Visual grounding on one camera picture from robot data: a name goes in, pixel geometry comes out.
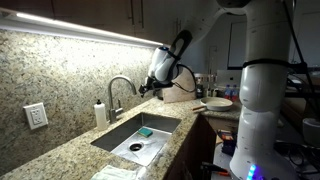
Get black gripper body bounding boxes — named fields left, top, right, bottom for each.
left=139, top=77, right=173, bottom=97

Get stainless steel kitchen faucet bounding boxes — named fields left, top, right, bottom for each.
left=107, top=75, right=138, bottom=124

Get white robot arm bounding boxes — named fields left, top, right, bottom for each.
left=139, top=0, right=298, bottom=180

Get water bottle blue label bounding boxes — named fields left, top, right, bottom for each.
left=224, top=84, right=231, bottom=100

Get wooden cutting board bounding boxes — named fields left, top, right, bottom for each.
left=163, top=68, right=196, bottom=103

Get teal sponge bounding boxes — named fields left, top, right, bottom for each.
left=138, top=128, right=153, bottom=137

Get stainless steel sink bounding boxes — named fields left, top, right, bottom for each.
left=92, top=113, right=181, bottom=166

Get white soap dispenser bottle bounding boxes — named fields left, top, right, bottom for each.
left=94, top=100, right=107, bottom=130

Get white frying pan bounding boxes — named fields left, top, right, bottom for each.
left=193, top=97, right=233, bottom=112

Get dark wooden upper cabinets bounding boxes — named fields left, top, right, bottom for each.
left=0, top=0, right=201, bottom=46

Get folded teal white cloth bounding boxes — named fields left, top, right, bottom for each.
left=90, top=165, right=146, bottom=180

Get under cabinet light strip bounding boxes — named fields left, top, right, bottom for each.
left=0, top=8, right=162, bottom=47

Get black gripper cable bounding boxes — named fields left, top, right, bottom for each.
left=173, top=63, right=198, bottom=94

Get white wall outlet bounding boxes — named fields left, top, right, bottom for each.
left=23, top=103, right=48, bottom=130

